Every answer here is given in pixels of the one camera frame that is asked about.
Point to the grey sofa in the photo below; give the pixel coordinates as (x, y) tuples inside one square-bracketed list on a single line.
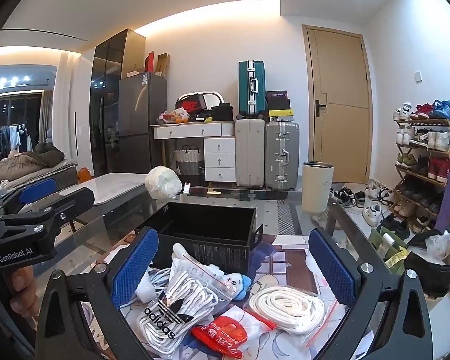
[(60, 170)]

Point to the person's left hand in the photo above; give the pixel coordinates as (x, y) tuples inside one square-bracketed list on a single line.
[(22, 288)]

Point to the silver suitcase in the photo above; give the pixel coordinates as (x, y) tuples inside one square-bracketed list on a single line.
[(281, 157)]

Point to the red black shoebox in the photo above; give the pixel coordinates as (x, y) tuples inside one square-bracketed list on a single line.
[(189, 104)]

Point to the white trash can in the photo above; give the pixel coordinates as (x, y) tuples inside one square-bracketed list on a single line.
[(317, 187)]

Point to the black trash bag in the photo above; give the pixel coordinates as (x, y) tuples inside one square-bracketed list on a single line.
[(427, 273)]

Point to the small white device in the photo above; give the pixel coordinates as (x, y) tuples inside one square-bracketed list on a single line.
[(186, 188)]

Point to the beige suitcase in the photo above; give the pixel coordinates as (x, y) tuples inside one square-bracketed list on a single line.
[(249, 153)]

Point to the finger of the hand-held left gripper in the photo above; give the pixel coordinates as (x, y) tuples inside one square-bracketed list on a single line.
[(37, 190), (67, 202)]

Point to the crumpled white plastic bag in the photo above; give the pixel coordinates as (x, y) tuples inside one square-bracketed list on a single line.
[(438, 243)]

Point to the grey refrigerator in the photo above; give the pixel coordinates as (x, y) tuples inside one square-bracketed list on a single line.
[(142, 120)]

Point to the beige door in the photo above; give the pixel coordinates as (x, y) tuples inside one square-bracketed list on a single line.
[(341, 82)]

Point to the green paper bag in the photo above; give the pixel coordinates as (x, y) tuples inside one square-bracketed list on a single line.
[(382, 247)]

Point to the logo bag of white laces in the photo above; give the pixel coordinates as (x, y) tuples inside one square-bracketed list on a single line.
[(172, 300)]

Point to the woven basket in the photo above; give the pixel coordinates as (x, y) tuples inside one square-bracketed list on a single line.
[(187, 163)]

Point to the dark glass cabinet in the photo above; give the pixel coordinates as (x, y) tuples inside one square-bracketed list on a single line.
[(105, 101)]

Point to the teal suitcase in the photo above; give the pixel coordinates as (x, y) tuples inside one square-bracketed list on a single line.
[(247, 90)]

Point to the orange object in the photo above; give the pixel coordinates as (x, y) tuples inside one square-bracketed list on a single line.
[(84, 175)]

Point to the small black box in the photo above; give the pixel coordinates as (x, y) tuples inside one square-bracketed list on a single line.
[(277, 99)]

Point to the bag of fruit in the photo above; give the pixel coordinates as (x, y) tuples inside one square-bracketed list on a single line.
[(174, 116)]

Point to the white plastic bag bundle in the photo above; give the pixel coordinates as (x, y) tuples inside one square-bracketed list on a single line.
[(161, 182)]

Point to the yellow black box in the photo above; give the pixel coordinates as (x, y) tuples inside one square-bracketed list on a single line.
[(281, 115)]

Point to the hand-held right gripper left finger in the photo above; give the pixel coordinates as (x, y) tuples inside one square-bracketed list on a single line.
[(135, 266)]

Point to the printed cartoon cloth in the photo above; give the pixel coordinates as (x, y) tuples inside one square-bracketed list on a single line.
[(288, 266)]

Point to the white framed mirror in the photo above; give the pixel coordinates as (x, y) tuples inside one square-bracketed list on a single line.
[(212, 99)]

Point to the hanging clothes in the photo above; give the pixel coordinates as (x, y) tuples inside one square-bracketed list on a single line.
[(11, 137)]

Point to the brown jacket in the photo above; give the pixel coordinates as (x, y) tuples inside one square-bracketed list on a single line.
[(26, 161)]

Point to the pile of sneakers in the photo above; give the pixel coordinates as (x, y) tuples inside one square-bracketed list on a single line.
[(373, 213)]

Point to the striped rug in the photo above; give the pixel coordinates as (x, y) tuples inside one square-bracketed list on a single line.
[(287, 221)]

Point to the shoe rack with shoes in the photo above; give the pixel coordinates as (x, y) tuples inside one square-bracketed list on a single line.
[(438, 167)]

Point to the white desk with drawers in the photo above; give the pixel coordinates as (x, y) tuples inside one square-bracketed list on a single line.
[(219, 157)]

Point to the clear bag with red packet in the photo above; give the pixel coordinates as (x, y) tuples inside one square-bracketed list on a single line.
[(221, 335)]

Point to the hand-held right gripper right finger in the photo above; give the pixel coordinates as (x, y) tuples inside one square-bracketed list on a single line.
[(332, 266)]

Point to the brown flat cardboard box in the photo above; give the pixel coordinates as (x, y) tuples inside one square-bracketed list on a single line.
[(163, 63)]

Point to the red flat box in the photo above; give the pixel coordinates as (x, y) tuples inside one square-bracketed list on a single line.
[(149, 62)]

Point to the wooden shoe rack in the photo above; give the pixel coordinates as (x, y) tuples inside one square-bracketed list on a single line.
[(431, 122)]

